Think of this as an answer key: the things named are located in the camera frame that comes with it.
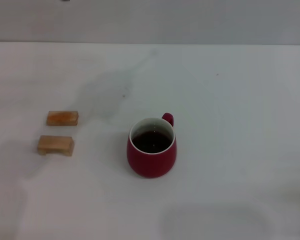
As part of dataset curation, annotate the red ceramic mug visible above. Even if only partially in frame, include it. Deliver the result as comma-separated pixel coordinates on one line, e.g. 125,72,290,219
126,112,177,179

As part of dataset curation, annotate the orange stained wooden block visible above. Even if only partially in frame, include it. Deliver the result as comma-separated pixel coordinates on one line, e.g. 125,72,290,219
46,110,80,127

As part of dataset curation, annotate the plain wooden block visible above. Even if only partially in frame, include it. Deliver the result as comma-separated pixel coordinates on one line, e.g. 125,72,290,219
37,135,75,158

